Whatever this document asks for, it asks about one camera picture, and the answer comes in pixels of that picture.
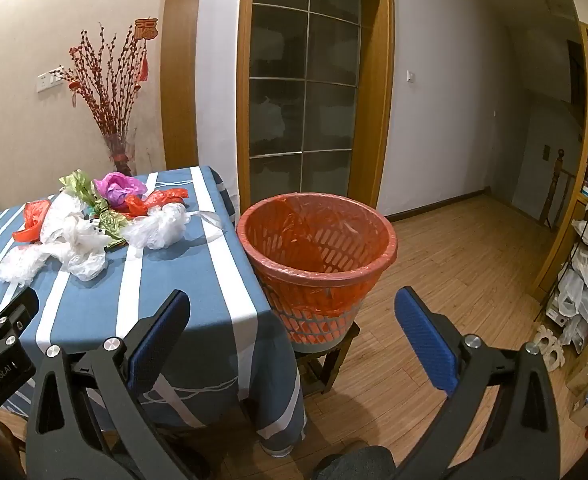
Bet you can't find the blue white striped tablecloth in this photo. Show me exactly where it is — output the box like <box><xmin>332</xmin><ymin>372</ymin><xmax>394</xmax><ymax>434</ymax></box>
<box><xmin>0</xmin><ymin>165</ymin><xmax>307</xmax><ymax>458</ymax></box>

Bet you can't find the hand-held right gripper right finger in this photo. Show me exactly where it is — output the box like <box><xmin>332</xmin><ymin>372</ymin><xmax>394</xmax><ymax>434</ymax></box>
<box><xmin>395</xmin><ymin>286</ymin><xmax>561</xmax><ymax>480</ymax></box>

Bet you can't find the wooden bookcase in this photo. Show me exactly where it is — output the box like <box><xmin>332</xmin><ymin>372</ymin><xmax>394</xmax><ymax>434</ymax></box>
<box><xmin>533</xmin><ymin>20</ymin><xmax>588</xmax><ymax>302</ymax></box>

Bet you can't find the orange plastic trash basket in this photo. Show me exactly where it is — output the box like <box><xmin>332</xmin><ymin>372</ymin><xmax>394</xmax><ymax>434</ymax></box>
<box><xmin>236</xmin><ymin>192</ymin><xmax>399</xmax><ymax>354</ymax></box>

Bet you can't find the wooden stair post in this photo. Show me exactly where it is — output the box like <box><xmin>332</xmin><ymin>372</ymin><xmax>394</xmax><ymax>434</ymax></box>
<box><xmin>540</xmin><ymin>148</ymin><xmax>576</xmax><ymax>227</ymax></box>

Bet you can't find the person's leg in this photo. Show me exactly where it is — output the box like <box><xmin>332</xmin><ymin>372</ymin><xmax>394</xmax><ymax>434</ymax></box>
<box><xmin>313</xmin><ymin>441</ymin><xmax>395</xmax><ymax>480</ymax></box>

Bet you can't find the clear plastic strip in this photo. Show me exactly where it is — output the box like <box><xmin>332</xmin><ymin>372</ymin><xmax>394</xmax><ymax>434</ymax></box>
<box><xmin>188</xmin><ymin>209</ymin><xmax>231</xmax><ymax>247</ymax></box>

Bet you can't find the wooden wall trim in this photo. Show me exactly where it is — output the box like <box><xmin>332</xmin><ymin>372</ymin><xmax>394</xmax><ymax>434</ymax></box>
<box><xmin>160</xmin><ymin>0</ymin><xmax>205</xmax><ymax>172</ymax></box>

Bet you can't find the dark wooden stool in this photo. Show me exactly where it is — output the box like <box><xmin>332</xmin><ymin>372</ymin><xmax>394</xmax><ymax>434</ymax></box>
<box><xmin>294</xmin><ymin>322</ymin><xmax>362</xmax><ymax>397</ymax></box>

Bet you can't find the white moulded object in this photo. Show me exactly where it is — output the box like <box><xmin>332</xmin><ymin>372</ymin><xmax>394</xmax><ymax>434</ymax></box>
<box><xmin>533</xmin><ymin>327</ymin><xmax>566</xmax><ymax>372</ymax></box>

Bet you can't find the metal rack with white bags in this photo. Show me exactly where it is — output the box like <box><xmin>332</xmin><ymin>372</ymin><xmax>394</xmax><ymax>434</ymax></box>
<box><xmin>544</xmin><ymin>207</ymin><xmax>588</xmax><ymax>346</ymax></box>

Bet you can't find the purple plastic bag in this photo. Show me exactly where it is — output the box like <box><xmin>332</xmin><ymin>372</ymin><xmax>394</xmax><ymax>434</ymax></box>
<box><xmin>95</xmin><ymin>172</ymin><xmax>147</xmax><ymax>207</ymax></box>

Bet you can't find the olive green plastic wrapper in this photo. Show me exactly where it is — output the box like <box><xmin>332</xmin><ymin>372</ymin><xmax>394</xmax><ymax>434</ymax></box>
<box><xmin>98</xmin><ymin>209</ymin><xmax>130</xmax><ymax>250</ymax></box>

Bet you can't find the wooden framed glass door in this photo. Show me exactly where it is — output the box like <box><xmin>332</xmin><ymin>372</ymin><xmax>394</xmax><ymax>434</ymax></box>
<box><xmin>236</xmin><ymin>0</ymin><xmax>395</xmax><ymax>218</ymax></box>

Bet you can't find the white wall outlet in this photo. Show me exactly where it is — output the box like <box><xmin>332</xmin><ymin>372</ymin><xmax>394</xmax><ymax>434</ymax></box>
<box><xmin>36</xmin><ymin>66</ymin><xmax>65</xmax><ymax>93</ymax></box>

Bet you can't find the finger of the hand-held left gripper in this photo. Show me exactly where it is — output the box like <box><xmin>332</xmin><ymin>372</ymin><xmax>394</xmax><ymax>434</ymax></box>
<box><xmin>0</xmin><ymin>290</ymin><xmax>40</xmax><ymax>361</ymax></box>

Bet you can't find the white black-spotted plastic bag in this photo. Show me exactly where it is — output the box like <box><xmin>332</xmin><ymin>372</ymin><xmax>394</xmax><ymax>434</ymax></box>
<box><xmin>66</xmin><ymin>215</ymin><xmax>109</xmax><ymax>282</ymax></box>

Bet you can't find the lime green plastic wrapper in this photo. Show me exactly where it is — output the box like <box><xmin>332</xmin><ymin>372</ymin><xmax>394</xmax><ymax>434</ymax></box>
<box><xmin>58</xmin><ymin>170</ymin><xmax>97</xmax><ymax>207</ymax></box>

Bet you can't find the glass vase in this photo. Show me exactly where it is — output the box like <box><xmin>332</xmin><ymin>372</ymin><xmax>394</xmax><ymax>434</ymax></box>
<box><xmin>102</xmin><ymin>127</ymin><xmax>137</xmax><ymax>177</ymax></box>

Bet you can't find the white string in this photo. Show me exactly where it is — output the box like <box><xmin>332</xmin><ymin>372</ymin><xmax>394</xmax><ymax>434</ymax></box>
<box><xmin>146</xmin><ymin>178</ymin><xmax>201</xmax><ymax>193</ymax></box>

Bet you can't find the red plastic bag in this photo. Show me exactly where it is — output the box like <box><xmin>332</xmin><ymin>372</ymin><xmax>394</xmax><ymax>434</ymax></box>
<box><xmin>14</xmin><ymin>199</ymin><xmax>52</xmax><ymax>244</ymax></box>
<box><xmin>124</xmin><ymin>187</ymin><xmax>190</xmax><ymax>217</ymax></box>

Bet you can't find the red berry branch bouquet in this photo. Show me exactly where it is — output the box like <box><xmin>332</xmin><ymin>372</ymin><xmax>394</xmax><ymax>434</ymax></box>
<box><xmin>60</xmin><ymin>22</ymin><xmax>151</xmax><ymax>137</ymax></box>

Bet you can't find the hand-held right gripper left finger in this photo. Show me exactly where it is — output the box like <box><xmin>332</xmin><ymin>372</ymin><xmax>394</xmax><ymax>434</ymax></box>
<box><xmin>26</xmin><ymin>289</ymin><xmax>195</xmax><ymax>480</ymax></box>

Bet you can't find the red hanging ornament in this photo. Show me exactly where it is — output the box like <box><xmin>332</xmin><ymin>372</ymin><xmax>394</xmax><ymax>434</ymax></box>
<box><xmin>134</xmin><ymin>18</ymin><xmax>159</xmax><ymax>41</ymax></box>

